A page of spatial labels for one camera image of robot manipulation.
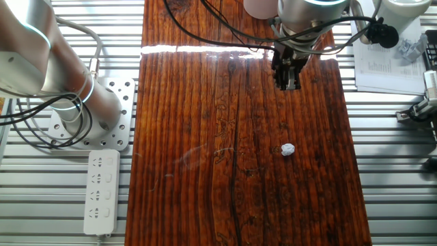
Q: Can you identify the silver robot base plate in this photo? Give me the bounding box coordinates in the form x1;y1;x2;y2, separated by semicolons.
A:
47;77;137;151

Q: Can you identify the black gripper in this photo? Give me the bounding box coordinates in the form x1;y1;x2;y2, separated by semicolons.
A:
272;44;310;92

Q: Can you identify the black keyboard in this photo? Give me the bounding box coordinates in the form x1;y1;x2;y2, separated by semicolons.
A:
423;29;437;71

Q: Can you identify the grey base cable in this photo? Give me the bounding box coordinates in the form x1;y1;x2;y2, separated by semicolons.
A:
51;15;103;79

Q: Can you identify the black base cable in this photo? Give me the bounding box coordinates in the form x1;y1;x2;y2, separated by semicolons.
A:
0;94;94;150

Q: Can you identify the thin black camera cable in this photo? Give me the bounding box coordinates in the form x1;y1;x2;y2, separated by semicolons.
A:
199;0;380;44

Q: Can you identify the thick black gripper cable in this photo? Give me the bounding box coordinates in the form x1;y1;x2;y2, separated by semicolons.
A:
163;0;276;51

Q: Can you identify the white power strip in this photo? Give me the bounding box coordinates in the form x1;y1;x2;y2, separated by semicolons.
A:
83;149;121;236

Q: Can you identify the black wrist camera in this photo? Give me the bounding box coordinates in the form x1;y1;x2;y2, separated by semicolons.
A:
367;16;399;49

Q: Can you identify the white round trash can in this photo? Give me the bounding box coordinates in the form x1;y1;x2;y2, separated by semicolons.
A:
242;0;279;21

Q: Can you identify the printed paper sheet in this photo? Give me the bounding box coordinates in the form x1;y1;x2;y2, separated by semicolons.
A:
351;6;427;96

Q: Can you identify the silver camera bracket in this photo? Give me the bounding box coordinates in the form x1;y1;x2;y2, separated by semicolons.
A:
350;0;373;45

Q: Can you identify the aluminium camera clamp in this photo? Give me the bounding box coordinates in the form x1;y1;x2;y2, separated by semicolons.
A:
395;100;437;124

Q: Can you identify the brown wooden board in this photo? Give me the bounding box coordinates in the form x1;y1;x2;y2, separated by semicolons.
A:
124;0;373;246

